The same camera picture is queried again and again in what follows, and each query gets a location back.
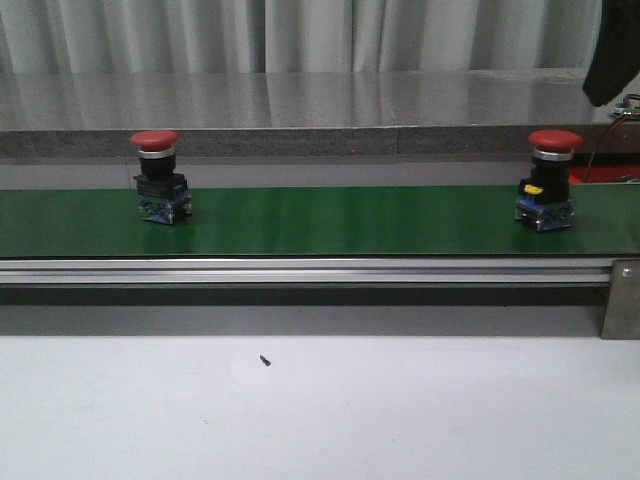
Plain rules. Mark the grey stone counter slab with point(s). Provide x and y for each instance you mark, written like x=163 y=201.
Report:
x=86 y=116

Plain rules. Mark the steel conveyor mounting bracket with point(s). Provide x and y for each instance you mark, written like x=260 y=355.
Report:
x=621 y=319

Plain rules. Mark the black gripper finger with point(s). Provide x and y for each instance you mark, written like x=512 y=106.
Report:
x=615 y=61

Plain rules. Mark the green conveyor belt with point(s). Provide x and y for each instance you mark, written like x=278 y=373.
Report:
x=316 y=221

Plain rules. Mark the red mushroom push button switch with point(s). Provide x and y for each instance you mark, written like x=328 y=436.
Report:
x=544 y=202
x=163 y=194

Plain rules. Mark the green circuit board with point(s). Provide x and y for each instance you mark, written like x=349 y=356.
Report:
x=628 y=109

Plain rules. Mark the white pleated curtain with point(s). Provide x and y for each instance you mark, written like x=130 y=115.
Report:
x=76 y=37

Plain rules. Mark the aluminium conveyor side rail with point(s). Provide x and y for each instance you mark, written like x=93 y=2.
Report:
x=182 y=271

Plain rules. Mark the red plastic bin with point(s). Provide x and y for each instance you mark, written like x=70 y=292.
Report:
x=604 y=168

